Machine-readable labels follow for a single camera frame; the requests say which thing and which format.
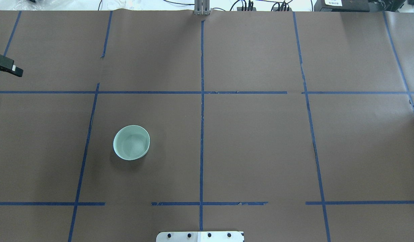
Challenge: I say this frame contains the light green bowl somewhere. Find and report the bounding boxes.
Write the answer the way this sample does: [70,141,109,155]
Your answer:
[113,125,150,161]

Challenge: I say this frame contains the black power box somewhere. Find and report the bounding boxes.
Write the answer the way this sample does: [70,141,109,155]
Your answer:
[313,0,370,12]

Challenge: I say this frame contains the aluminium frame post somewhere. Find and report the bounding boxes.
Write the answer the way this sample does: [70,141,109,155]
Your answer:
[194,0,211,16]

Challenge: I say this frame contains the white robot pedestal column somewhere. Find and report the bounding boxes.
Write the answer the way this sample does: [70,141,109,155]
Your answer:
[156,231,245,242]

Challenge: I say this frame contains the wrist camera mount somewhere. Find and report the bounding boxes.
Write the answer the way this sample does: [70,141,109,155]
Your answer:
[0,54,23,78]

